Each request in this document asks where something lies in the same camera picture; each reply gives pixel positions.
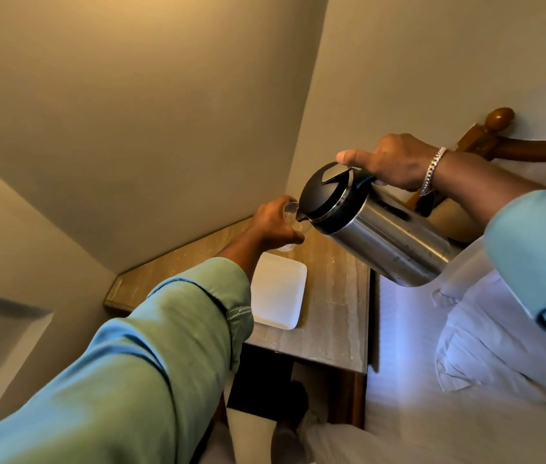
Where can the person's right thumb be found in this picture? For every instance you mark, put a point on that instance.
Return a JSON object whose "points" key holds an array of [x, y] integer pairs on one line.
{"points": [[354, 158]]}

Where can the white square plate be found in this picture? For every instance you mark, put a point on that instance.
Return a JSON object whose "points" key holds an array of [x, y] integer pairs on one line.
{"points": [[278, 292]]}

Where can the wooden bedside table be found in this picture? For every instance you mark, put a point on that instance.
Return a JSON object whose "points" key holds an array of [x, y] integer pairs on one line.
{"points": [[336, 309]]}

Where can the stainless steel kettle black lid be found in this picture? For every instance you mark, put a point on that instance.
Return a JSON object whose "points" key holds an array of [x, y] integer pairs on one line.
{"points": [[389, 236]]}

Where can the person's right forearm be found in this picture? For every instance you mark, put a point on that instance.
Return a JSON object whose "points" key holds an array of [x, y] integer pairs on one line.
{"points": [[509, 222]]}

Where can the person's left thumb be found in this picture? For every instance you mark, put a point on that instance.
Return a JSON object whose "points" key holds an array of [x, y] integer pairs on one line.
{"points": [[293, 235]]}

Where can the person's left hand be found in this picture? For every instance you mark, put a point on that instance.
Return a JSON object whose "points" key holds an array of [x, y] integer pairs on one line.
{"points": [[270, 224]]}

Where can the wooden bed headboard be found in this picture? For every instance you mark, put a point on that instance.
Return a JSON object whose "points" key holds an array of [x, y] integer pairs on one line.
{"points": [[495, 140]]}

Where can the clear drinking glass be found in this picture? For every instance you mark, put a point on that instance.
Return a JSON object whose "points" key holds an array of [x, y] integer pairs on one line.
{"points": [[304, 226]]}

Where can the person's right hand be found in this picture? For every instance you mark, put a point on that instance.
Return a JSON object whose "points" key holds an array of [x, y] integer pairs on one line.
{"points": [[396, 159]]}

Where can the white bed sheet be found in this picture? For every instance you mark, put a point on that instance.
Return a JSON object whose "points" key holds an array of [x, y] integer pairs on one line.
{"points": [[408, 362]]}

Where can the person's left forearm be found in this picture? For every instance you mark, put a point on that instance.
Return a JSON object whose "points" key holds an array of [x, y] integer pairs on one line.
{"points": [[157, 352]]}

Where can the white pillow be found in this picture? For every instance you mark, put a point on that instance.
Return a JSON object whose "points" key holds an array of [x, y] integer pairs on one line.
{"points": [[490, 343]]}

